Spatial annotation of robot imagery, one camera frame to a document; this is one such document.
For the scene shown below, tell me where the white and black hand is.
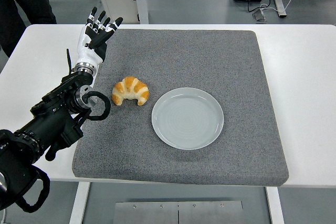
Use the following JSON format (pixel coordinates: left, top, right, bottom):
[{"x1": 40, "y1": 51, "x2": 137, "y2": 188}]
[{"x1": 75, "y1": 6, "x2": 123, "y2": 67}]

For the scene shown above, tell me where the golden croissant bread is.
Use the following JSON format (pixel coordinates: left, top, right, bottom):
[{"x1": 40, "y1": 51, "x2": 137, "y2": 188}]
[{"x1": 112, "y1": 76, "x2": 150, "y2": 106}]

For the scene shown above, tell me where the grey round plate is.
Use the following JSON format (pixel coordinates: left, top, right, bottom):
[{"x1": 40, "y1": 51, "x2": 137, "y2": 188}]
[{"x1": 151, "y1": 87, "x2": 225, "y2": 151}]

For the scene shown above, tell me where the grey felt mat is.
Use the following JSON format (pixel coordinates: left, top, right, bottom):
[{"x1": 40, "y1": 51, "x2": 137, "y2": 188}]
[{"x1": 71, "y1": 29, "x2": 290, "y2": 187}]

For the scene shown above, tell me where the white table leg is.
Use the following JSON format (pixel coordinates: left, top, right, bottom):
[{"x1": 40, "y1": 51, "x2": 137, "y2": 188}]
[
  {"x1": 265, "y1": 186, "x2": 286, "y2": 224},
  {"x1": 69, "y1": 182, "x2": 91, "y2": 224}
]

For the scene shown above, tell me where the clear plastic holder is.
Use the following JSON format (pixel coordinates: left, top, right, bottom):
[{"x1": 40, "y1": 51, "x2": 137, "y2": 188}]
[{"x1": 251, "y1": 8, "x2": 267, "y2": 23}]

